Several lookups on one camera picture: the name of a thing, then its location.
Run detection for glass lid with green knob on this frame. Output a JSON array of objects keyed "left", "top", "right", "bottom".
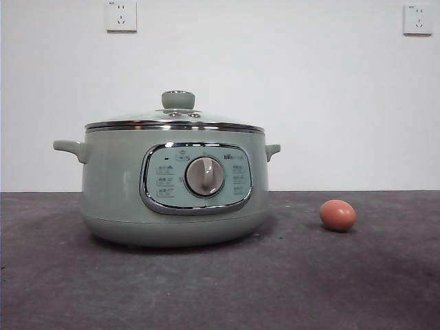
[{"left": 85, "top": 89, "right": 265, "bottom": 133}]

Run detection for sage green electric cooking pot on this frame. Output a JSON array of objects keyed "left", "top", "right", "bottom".
[{"left": 52, "top": 127, "right": 282, "bottom": 248}]

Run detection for white wall socket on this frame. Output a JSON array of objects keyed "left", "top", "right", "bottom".
[
  {"left": 403, "top": 3, "right": 433, "bottom": 37},
  {"left": 105, "top": 0, "right": 138, "bottom": 34}
]

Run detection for brown egg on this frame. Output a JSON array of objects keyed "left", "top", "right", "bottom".
[{"left": 319, "top": 199, "right": 357, "bottom": 232}]

